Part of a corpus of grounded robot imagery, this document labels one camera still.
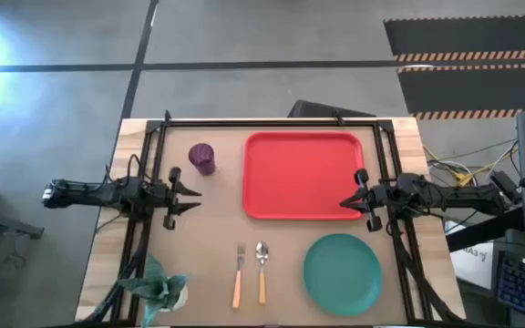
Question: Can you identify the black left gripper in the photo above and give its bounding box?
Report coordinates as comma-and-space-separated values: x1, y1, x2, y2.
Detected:
152, 167, 203, 231

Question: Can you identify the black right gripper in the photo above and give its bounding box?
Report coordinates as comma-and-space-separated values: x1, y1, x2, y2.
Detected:
339, 169, 398, 234

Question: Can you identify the purple faceted plastic cup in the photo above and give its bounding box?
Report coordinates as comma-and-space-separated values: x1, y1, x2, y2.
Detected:
188, 142, 217, 177

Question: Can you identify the red plastic tray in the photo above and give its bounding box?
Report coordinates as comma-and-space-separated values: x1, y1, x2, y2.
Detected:
242, 130, 365, 221

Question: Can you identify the green round plate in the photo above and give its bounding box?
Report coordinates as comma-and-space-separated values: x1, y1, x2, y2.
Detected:
302, 232, 385, 318

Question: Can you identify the fork with orange handle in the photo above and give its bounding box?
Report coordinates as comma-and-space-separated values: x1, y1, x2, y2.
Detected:
232, 241, 247, 311

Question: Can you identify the spoon with orange handle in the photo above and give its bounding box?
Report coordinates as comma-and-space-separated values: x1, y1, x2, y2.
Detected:
254, 241, 271, 305

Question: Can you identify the brown table mat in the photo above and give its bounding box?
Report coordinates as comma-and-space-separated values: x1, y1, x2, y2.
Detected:
155, 125, 409, 325

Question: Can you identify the green plant in white pot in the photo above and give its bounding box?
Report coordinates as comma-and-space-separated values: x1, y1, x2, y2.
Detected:
117, 253, 190, 327

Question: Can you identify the black box behind table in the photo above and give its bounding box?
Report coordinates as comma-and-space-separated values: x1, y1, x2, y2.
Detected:
287, 98, 376, 118

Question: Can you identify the black desk beam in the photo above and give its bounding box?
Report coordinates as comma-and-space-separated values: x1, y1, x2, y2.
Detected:
444, 207, 525, 253

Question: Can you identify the white cardboard box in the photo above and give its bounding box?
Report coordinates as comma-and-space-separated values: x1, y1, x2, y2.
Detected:
444, 220, 497, 292

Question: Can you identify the black power adapter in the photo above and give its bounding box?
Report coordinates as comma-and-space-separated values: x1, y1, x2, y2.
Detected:
489, 169, 522, 201

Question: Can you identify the black hazard-striped floor mat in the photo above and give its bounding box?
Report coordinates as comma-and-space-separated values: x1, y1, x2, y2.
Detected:
396, 63, 525, 121
383, 15, 525, 63

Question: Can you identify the black keyboard with blue backlight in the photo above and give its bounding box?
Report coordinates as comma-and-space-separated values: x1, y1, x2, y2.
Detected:
496, 251, 525, 325

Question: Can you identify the white cable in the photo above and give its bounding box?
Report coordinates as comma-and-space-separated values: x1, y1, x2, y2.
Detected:
427, 159, 473, 179

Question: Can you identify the yellow cable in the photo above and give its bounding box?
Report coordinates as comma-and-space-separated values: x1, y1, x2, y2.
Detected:
424, 144, 519, 188

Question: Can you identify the black aluminium table frame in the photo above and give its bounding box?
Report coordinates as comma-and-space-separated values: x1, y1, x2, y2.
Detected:
77, 108, 467, 327

